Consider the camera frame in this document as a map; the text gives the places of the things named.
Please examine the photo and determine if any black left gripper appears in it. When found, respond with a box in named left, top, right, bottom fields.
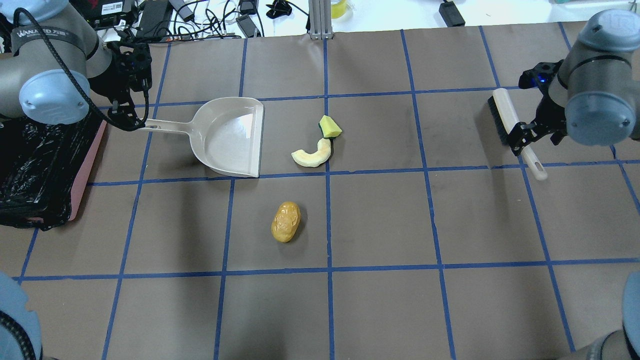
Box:
left=90, top=41, right=153, bottom=132

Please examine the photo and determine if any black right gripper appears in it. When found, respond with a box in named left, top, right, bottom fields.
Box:
left=507, top=60, right=569, bottom=156

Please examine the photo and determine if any white hand brush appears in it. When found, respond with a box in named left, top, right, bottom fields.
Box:
left=487, top=88, right=548, bottom=182

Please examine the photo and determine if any beige plastic dustpan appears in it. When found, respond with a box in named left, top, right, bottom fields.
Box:
left=143, top=96, right=265, bottom=178

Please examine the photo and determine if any pale curved melon rind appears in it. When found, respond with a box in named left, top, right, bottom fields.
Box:
left=291, top=137, right=332, bottom=167

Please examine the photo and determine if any yellow green sponge piece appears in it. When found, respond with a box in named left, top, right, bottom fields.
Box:
left=318, top=114, right=343, bottom=139

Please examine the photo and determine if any yellow potato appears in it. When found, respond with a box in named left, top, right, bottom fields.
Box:
left=270, top=201, right=302, bottom=243

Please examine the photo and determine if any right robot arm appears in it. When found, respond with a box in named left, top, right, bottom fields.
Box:
left=500, top=9, right=640, bottom=156

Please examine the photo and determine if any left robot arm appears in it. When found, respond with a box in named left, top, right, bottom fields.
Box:
left=0, top=0, right=153, bottom=132

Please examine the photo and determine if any black lined trash bin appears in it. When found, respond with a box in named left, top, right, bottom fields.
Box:
left=0, top=114, right=103, bottom=231

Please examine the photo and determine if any yellow tape roll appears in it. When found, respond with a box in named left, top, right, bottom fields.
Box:
left=330, top=0, right=349, bottom=19

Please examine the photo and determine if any aluminium frame post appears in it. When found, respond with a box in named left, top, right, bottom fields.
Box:
left=308, top=0, right=334, bottom=40

